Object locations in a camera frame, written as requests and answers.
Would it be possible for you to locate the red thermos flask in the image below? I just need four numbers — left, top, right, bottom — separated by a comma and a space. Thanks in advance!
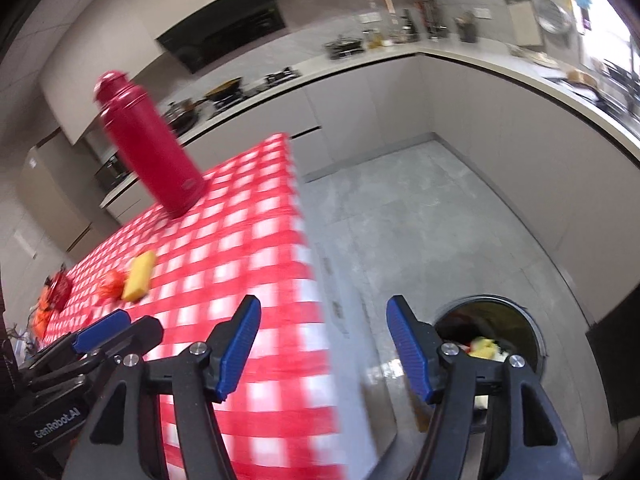
93, 70, 206, 218

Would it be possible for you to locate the gas stove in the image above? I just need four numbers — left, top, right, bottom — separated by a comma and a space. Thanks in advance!
264, 66, 302, 89

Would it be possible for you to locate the black microwave oven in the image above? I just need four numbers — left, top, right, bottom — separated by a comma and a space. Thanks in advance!
94, 153, 130, 193

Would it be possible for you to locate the beige refrigerator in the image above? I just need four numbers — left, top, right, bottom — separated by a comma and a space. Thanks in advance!
17, 130, 120, 261

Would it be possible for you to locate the dish rack with pan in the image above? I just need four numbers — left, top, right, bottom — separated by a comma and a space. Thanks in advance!
323, 36, 364, 60

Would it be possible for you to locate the utensil holder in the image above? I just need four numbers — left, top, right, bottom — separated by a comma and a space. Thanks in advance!
454, 11, 477, 44

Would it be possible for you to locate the yellow sponge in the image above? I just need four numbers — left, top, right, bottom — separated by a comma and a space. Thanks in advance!
122, 250, 156, 302

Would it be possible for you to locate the kitchen counter with cabinets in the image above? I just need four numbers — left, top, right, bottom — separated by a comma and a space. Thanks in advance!
98, 34, 640, 321

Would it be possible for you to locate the black range hood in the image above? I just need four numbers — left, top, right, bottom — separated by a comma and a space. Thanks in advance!
156, 0, 285, 74

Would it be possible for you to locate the black trash bin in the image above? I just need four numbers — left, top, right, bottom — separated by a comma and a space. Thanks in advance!
432, 294, 549, 411

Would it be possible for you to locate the red checkered tablecloth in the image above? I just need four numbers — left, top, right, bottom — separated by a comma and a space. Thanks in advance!
44, 133, 347, 479

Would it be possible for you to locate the yellow cloth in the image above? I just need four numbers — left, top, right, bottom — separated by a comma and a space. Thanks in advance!
465, 337, 509, 362

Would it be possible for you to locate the white cutting board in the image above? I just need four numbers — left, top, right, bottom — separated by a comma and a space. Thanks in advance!
503, 0, 544, 50

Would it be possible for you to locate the metal strainer plate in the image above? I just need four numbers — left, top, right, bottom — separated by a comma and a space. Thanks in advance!
535, 0, 573, 36

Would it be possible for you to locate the orange plastic bag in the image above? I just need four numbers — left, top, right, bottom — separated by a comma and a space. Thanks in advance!
96, 269, 126, 301

